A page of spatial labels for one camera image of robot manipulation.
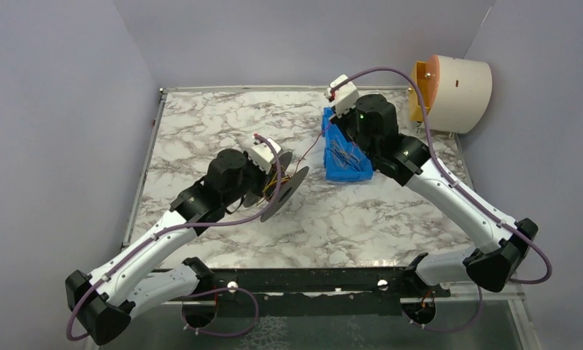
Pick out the blue plastic bin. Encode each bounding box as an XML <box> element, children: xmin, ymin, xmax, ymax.
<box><xmin>321</xmin><ymin>107</ymin><xmax>374</xmax><ymax>182</ymax></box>

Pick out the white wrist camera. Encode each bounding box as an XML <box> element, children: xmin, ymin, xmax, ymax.
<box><xmin>325</xmin><ymin>74</ymin><xmax>360</xmax><ymax>117</ymax></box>
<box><xmin>247</xmin><ymin>138</ymin><xmax>282</xmax><ymax>173</ymax></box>

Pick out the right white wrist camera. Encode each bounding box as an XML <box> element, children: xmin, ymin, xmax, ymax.
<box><xmin>325</xmin><ymin>74</ymin><xmax>360</xmax><ymax>117</ymax></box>

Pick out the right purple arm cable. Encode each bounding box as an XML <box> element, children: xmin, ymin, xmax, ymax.
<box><xmin>329</xmin><ymin>66</ymin><xmax>553</xmax><ymax>334</ymax></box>

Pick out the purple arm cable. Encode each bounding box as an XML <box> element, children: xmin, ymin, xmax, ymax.
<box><xmin>66</xmin><ymin>135</ymin><xmax>283</xmax><ymax>341</ymax></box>
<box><xmin>329</xmin><ymin>66</ymin><xmax>553</xmax><ymax>334</ymax></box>

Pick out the yellow wound cable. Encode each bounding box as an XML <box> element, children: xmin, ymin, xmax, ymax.
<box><xmin>259</xmin><ymin>176</ymin><xmax>292</xmax><ymax>199</ymax></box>

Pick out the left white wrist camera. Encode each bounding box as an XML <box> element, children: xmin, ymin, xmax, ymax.
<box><xmin>247</xmin><ymin>138</ymin><xmax>282</xmax><ymax>173</ymax></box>

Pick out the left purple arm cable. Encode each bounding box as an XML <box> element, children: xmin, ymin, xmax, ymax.
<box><xmin>66</xmin><ymin>135</ymin><xmax>283</xmax><ymax>341</ymax></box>

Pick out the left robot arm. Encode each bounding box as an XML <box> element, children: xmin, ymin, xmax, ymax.
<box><xmin>65</xmin><ymin>140</ymin><xmax>283</xmax><ymax>345</ymax></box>

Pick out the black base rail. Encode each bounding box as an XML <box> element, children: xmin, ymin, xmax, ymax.
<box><xmin>175</xmin><ymin>267</ymin><xmax>450</xmax><ymax>319</ymax></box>

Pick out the cream cylinder with orange face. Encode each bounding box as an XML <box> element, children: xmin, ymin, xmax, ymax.
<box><xmin>411</xmin><ymin>55</ymin><xmax>493</xmax><ymax>134</ymax></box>

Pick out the black cable spool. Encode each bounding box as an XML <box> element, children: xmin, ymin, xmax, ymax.
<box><xmin>242</xmin><ymin>151</ymin><xmax>309</xmax><ymax>222</ymax></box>

